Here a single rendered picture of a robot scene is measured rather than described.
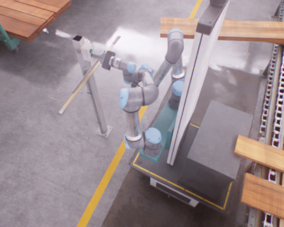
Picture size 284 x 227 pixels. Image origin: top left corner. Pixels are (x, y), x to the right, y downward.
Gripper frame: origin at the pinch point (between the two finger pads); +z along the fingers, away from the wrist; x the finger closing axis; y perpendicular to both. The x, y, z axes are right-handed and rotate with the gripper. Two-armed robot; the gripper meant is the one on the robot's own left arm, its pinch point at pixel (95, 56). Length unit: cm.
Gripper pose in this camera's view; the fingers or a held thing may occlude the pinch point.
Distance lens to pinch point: 176.1
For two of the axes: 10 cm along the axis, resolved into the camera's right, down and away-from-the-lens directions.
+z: -9.2, -3.2, 2.2
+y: -2.0, -0.8, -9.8
